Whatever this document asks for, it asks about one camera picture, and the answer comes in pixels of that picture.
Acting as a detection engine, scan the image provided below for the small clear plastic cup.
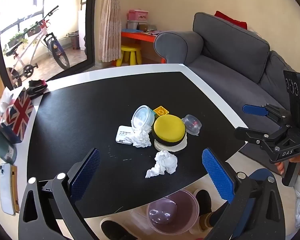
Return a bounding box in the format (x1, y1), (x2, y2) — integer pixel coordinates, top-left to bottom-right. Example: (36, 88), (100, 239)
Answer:
(182, 114), (202, 136)

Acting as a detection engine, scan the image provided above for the white black round case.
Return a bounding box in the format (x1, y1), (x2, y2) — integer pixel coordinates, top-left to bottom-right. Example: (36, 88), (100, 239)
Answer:
(154, 133), (188, 153)

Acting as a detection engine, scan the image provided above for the yellow black round case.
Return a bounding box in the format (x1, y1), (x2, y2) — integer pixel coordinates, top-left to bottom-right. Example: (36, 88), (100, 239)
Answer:
(152, 114), (186, 146)

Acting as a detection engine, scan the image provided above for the white tissue front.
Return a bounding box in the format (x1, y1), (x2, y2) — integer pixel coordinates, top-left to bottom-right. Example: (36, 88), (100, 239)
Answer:
(145, 150), (178, 178)

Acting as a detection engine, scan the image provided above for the white tissue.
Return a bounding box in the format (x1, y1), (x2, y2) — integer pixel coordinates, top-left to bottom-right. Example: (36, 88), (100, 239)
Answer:
(131, 121), (151, 148)
(145, 150), (178, 178)

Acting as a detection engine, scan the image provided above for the white small card box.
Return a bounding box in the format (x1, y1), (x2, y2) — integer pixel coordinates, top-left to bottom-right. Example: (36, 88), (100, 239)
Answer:
(115, 126), (134, 145)

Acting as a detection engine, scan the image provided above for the yellow toy brick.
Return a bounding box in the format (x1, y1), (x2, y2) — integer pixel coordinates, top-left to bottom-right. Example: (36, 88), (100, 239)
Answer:
(153, 106), (169, 116)

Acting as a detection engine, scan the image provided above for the clear round container blue lid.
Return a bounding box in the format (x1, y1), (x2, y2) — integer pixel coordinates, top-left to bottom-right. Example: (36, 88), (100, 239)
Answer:
(131, 105), (155, 133)

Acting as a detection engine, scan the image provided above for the pink translucent trash bin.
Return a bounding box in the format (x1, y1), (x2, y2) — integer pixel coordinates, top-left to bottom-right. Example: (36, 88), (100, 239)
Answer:
(146, 190), (199, 235)

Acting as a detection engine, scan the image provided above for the black slipper right foot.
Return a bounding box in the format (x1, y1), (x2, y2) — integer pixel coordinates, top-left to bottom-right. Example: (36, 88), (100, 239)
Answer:
(193, 189), (212, 232)

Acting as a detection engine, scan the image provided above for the black slipper foot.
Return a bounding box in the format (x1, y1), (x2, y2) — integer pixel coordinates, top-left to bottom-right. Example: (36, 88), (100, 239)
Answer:
(100, 218), (139, 240)
(193, 189), (212, 232)

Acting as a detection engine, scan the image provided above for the wooden notebook under phone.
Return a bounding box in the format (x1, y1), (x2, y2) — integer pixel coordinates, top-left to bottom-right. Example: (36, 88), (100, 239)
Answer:
(11, 165), (19, 213)

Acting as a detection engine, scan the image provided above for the white smartphone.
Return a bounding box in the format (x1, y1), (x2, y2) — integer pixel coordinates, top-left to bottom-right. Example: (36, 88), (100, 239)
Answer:
(0, 163), (15, 216)

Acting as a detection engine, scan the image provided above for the black slipper left foot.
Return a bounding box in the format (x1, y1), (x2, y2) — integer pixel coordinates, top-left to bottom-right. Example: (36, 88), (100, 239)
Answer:
(100, 218), (139, 240)

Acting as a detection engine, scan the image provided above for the grey fabric sofa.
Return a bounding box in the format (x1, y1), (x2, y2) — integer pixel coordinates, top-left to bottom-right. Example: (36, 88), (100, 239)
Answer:
(154, 12), (290, 133)

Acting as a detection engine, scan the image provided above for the teal water bottle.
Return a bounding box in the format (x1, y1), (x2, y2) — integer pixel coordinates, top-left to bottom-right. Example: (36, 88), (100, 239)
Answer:
(0, 131), (17, 165)

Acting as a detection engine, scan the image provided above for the red cushion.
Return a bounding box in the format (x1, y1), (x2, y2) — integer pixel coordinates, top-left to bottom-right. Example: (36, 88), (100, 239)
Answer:
(214, 11), (248, 30)

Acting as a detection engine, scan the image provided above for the union jack tissue box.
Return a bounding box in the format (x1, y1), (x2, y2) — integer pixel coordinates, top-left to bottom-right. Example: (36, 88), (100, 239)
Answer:
(0, 87), (34, 144)

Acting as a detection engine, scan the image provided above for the white bicycle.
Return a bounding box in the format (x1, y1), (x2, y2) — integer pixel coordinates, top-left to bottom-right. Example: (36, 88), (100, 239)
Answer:
(4, 6), (70, 88)

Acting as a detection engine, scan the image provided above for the yellow plastic stool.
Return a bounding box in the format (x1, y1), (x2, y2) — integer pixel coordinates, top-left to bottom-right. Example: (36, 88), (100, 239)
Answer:
(116, 45), (142, 67)

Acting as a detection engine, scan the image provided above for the orange kids table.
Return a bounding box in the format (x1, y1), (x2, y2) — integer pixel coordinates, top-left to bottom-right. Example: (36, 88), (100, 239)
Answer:
(121, 31), (166, 63)

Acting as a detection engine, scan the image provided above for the pink storage box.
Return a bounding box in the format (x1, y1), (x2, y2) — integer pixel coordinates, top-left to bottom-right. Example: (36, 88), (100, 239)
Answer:
(127, 9), (148, 21)

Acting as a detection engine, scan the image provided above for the patterned beige curtain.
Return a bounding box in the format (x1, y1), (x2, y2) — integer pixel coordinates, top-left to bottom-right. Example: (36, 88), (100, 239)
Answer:
(98, 0), (121, 62)

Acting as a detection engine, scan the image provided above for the black door frame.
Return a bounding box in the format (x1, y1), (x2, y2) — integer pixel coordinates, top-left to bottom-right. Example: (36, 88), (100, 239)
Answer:
(0, 0), (96, 89)

